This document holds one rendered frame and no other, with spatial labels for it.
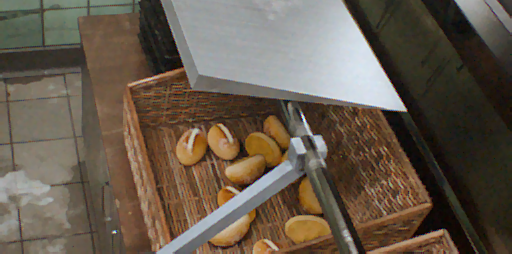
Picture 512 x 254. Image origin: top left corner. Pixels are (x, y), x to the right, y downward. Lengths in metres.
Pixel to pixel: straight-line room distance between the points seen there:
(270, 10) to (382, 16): 0.41
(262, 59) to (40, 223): 1.43
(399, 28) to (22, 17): 1.56
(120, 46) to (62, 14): 0.72
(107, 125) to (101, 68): 0.21
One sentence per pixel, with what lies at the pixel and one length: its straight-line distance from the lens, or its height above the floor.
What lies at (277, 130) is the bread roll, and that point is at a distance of 1.97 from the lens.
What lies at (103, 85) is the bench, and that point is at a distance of 2.14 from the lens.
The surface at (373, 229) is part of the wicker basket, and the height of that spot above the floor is 0.81.
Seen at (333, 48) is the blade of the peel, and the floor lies 1.15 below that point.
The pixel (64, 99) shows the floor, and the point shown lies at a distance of 2.97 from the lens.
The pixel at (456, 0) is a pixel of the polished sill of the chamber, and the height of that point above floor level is 1.18.
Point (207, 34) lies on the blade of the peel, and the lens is 1.29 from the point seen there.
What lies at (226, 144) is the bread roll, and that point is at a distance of 1.93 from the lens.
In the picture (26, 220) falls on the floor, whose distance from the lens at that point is 2.61.
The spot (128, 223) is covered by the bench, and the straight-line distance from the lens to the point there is 1.83.
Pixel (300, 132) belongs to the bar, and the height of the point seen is 1.17.
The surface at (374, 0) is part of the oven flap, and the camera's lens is 1.81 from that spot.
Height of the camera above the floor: 1.98
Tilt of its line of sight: 42 degrees down
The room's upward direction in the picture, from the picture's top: 10 degrees clockwise
